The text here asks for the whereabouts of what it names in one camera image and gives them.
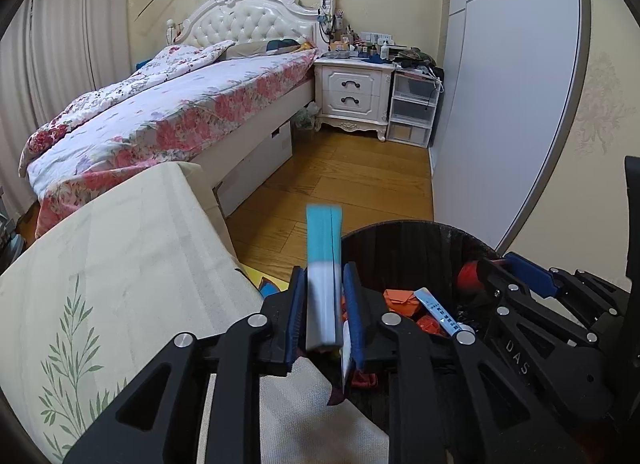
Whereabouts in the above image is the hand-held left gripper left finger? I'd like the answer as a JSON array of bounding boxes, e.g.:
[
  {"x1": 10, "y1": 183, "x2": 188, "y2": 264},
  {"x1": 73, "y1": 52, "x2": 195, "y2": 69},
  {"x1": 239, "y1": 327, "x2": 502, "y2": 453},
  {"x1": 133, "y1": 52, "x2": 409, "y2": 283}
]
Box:
[{"x1": 64, "y1": 266, "x2": 307, "y2": 464}]

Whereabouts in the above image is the pillow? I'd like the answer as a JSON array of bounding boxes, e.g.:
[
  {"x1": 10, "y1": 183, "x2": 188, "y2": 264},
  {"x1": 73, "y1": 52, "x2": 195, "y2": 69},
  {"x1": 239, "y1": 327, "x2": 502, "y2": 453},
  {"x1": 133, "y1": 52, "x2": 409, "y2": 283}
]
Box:
[{"x1": 227, "y1": 38, "x2": 316, "y2": 59}]

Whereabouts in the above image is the yellow and blue sheet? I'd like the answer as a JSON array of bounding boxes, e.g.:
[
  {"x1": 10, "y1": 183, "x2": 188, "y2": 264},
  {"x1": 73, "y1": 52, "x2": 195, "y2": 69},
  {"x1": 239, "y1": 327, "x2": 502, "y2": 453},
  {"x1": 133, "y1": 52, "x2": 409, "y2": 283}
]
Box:
[{"x1": 235, "y1": 266, "x2": 291, "y2": 297}]

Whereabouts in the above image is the floral quilt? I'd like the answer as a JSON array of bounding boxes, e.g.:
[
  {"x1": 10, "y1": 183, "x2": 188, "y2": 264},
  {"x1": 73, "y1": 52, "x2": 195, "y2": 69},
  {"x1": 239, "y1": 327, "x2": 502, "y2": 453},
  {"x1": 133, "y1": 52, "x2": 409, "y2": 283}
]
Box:
[{"x1": 19, "y1": 41, "x2": 236, "y2": 179}]

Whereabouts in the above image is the teal and white box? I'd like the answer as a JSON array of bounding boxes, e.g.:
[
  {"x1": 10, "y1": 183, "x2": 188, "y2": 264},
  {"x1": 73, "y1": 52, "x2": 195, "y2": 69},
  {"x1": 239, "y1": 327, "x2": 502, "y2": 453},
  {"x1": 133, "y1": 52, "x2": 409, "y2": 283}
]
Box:
[{"x1": 305, "y1": 204, "x2": 345, "y2": 352}]

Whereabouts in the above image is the floral bedsheet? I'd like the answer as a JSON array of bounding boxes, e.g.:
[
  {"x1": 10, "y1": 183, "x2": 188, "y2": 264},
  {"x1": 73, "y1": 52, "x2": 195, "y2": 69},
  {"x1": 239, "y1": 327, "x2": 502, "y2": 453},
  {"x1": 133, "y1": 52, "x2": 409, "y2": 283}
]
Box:
[{"x1": 27, "y1": 51, "x2": 318, "y2": 237}]

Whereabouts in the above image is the beige curtain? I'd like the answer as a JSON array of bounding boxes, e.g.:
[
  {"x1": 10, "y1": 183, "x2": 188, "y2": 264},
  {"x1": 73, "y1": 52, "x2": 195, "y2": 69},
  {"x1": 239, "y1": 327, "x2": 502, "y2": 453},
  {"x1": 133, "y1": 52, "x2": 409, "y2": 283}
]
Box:
[
  {"x1": 0, "y1": 0, "x2": 36, "y2": 145},
  {"x1": 30, "y1": 0, "x2": 133, "y2": 109}
]

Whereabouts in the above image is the clutter of small bottles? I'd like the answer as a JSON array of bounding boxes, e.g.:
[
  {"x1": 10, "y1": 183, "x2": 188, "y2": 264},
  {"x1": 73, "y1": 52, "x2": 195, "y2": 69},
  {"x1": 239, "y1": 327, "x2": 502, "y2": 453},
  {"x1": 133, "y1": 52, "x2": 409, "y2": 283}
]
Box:
[{"x1": 327, "y1": 31, "x2": 443, "y2": 74}]

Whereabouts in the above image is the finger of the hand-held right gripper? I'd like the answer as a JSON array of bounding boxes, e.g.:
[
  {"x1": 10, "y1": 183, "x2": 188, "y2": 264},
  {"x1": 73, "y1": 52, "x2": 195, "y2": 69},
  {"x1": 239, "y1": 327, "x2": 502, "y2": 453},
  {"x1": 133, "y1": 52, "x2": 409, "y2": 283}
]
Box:
[
  {"x1": 477, "y1": 257, "x2": 629, "y2": 425},
  {"x1": 502, "y1": 252, "x2": 629, "y2": 329}
]

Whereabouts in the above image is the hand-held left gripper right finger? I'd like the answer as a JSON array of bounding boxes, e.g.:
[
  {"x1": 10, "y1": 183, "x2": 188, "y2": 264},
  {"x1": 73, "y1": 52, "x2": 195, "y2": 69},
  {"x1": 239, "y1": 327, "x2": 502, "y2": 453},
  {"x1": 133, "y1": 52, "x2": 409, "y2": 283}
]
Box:
[{"x1": 342, "y1": 264, "x2": 586, "y2": 464}]

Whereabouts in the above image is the white storage box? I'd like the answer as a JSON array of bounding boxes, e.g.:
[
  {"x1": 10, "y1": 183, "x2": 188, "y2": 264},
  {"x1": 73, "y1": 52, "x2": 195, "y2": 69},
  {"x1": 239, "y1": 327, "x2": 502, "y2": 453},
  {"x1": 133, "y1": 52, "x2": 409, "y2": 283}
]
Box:
[{"x1": 215, "y1": 121, "x2": 293, "y2": 217}]

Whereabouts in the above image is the light blue printed packet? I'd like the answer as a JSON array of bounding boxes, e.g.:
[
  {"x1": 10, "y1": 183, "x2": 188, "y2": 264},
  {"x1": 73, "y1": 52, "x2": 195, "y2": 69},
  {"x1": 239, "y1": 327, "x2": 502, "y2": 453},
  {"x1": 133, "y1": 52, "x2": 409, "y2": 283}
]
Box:
[{"x1": 414, "y1": 288, "x2": 463, "y2": 339}]

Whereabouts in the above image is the clear plastic bag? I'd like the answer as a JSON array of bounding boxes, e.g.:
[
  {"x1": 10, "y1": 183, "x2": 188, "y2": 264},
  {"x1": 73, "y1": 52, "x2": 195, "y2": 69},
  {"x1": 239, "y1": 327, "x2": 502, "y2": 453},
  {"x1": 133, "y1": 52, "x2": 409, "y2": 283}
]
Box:
[{"x1": 292, "y1": 104, "x2": 318, "y2": 132}]

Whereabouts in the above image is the grey sliding wardrobe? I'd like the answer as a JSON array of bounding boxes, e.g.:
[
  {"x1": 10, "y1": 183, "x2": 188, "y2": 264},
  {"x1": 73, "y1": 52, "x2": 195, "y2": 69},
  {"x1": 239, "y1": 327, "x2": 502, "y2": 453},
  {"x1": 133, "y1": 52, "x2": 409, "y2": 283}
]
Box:
[{"x1": 432, "y1": 0, "x2": 586, "y2": 252}]

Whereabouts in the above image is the white nightstand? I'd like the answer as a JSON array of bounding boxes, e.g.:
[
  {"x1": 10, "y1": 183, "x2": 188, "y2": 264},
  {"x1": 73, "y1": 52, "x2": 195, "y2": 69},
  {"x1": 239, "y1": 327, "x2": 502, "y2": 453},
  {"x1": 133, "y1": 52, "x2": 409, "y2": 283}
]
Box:
[{"x1": 314, "y1": 58, "x2": 396, "y2": 142}]

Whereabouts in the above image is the clear plastic drawer unit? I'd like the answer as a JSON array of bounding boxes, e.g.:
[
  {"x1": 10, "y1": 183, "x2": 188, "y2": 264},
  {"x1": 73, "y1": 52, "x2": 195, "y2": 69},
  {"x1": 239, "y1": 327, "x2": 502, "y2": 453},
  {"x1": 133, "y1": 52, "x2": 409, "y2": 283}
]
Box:
[{"x1": 387, "y1": 68, "x2": 443, "y2": 149}]

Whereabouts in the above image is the orange paper box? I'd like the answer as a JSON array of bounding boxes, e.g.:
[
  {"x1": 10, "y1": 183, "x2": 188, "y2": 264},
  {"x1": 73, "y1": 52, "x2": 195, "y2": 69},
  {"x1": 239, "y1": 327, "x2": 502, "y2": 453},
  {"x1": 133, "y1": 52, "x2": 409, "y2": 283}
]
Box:
[{"x1": 383, "y1": 289, "x2": 426, "y2": 317}]

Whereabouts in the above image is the red canister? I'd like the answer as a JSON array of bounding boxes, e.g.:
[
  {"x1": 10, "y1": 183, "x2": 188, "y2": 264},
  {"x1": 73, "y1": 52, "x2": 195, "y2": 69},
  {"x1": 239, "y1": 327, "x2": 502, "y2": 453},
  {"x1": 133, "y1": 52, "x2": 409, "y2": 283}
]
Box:
[{"x1": 456, "y1": 259, "x2": 488, "y2": 295}]

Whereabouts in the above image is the white tufted bed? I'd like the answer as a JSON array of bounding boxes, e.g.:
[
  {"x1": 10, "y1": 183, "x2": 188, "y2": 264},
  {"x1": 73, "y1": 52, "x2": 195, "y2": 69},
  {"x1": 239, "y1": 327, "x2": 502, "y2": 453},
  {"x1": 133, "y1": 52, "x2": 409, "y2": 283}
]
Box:
[{"x1": 19, "y1": 0, "x2": 321, "y2": 239}]

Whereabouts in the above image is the black trash bin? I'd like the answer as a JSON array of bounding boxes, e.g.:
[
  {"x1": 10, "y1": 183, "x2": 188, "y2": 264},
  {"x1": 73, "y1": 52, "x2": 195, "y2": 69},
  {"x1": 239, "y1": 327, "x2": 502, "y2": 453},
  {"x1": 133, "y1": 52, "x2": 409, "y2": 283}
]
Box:
[{"x1": 320, "y1": 220, "x2": 511, "y2": 445}]

